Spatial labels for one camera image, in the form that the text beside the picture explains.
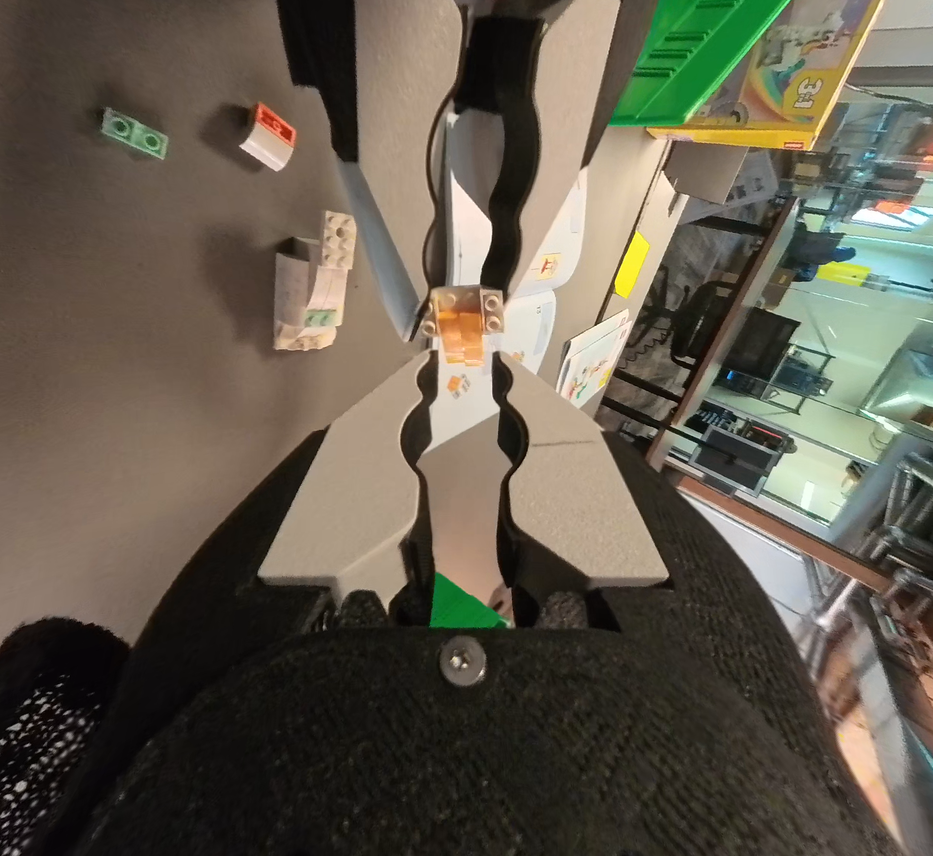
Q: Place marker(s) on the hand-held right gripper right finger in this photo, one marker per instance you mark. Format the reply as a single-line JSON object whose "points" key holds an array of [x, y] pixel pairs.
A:
{"points": [[583, 513]]}

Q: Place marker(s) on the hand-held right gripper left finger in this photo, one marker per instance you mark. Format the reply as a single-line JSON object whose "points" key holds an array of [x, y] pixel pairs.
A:
{"points": [[342, 506]]}

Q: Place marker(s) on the open instruction booklet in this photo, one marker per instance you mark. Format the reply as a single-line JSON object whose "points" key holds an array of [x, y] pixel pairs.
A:
{"points": [[463, 229]]}

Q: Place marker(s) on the green bin near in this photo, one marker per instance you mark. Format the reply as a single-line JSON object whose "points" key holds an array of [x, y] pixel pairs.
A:
{"points": [[459, 604]]}

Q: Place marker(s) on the yellow lego set box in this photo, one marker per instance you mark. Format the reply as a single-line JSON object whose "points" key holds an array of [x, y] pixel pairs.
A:
{"points": [[824, 54]]}

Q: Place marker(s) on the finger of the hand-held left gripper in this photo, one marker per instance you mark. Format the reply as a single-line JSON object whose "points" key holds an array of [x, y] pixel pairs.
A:
{"points": [[408, 32], [576, 69]]}

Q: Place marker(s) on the white and orange lego assembly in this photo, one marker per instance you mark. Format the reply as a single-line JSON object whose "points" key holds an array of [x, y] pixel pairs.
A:
{"points": [[459, 320]]}

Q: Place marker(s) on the white lego body assembly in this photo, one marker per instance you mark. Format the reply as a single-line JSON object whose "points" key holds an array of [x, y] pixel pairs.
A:
{"points": [[306, 302]]}

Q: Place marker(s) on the green plastic parts bin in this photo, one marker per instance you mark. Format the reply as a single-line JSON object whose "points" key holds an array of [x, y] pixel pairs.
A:
{"points": [[721, 3]]}

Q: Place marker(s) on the black swivel office chair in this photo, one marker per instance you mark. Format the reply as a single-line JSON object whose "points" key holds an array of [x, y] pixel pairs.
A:
{"points": [[692, 317]]}

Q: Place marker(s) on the red and white lego brick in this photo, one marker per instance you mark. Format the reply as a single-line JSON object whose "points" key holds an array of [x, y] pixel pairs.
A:
{"points": [[266, 142]]}

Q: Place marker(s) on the grey cardboard flap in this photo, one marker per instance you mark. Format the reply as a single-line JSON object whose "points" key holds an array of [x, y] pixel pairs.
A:
{"points": [[703, 171]]}

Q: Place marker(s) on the yellow sticky note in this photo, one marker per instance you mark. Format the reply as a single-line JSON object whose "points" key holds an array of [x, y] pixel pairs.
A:
{"points": [[633, 264]]}

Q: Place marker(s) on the pale green lego brick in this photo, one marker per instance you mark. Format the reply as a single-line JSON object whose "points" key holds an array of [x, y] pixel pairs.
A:
{"points": [[135, 134]]}

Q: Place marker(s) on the closed instruction booklet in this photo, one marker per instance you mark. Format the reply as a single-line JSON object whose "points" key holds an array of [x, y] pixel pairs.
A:
{"points": [[594, 360]]}

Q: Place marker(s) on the black framed screen on stand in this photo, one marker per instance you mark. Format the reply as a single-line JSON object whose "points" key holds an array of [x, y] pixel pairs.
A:
{"points": [[736, 462]]}

